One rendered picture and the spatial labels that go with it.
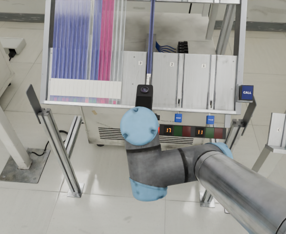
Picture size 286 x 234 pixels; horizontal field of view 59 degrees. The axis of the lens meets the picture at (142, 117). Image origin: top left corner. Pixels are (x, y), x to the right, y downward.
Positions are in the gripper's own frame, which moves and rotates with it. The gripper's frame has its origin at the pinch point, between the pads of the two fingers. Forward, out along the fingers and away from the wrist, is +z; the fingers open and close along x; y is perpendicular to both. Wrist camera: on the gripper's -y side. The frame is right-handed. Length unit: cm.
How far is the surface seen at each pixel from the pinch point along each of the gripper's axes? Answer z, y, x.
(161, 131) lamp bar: 5.9, 5.0, 5.6
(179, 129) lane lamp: 5.8, 4.0, 11.7
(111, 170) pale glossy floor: 69, 33, -21
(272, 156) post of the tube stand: 29, 14, 55
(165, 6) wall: 174, -113, 6
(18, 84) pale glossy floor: 119, -21, -111
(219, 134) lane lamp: 5.7, 5.0, 25.6
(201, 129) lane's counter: 5.8, 3.5, 19.6
